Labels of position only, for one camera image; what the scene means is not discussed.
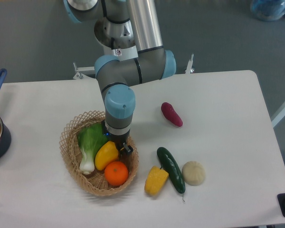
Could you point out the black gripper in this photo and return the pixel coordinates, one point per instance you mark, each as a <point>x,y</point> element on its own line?
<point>120,140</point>

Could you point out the yellow mango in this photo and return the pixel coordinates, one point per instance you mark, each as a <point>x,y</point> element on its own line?
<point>108,153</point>

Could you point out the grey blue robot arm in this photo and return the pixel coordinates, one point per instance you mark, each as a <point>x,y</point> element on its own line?
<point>126,23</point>

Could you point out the woven wicker basket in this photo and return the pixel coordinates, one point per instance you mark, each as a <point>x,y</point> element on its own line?
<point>94,183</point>

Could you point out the green bok choy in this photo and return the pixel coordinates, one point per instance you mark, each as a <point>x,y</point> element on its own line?
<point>90,140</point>

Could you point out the orange tangerine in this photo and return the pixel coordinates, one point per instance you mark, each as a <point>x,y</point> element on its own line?
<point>116,173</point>

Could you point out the yellow bell pepper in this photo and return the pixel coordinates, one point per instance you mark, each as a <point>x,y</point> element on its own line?
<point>155,180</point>

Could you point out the dark green cucumber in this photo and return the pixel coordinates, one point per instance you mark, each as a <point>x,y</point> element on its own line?
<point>169,164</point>

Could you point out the purple sweet potato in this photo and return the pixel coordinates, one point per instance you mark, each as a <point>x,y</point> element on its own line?
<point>170,114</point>

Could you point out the beige steamed bun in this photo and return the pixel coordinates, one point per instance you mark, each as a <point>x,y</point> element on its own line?
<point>193,173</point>

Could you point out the blue plastic bag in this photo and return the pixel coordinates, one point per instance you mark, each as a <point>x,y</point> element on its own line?
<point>268,10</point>

